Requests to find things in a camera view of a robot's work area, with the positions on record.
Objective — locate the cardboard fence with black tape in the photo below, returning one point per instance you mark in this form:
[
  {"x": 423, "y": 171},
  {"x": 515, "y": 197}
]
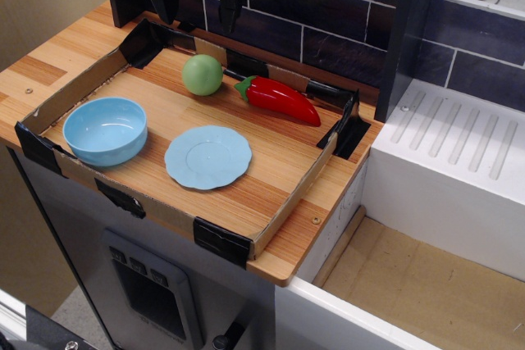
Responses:
[{"x": 266, "y": 221}]

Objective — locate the white dish drainer sink unit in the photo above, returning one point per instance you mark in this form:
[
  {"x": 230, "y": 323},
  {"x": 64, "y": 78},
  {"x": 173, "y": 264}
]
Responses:
[{"x": 426, "y": 251}]

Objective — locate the red toy chili pepper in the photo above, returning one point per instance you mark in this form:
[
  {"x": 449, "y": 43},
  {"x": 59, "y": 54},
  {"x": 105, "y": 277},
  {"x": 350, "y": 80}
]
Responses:
[{"x": 275, "y": 96}]

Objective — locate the dark grey upright post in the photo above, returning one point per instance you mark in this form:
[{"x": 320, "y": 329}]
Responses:
[{"x": 402, "y": 54}]

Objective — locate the green toy apple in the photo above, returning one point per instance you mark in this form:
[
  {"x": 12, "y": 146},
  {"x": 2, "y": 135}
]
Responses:
[{"x": 202, "y": 75}]

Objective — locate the light blue plastic bowl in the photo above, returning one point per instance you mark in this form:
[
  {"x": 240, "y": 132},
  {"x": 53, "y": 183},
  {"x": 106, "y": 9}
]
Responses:
[{"x": 106, "y": 131}]

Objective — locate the grey toy oven front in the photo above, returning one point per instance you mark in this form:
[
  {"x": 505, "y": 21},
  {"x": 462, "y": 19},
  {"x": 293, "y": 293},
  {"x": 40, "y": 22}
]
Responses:
[{"x": 149, "y": 287}]

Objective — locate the light blue scalloped plate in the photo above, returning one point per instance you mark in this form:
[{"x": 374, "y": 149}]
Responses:
[{"x": 207, "y": 157}]

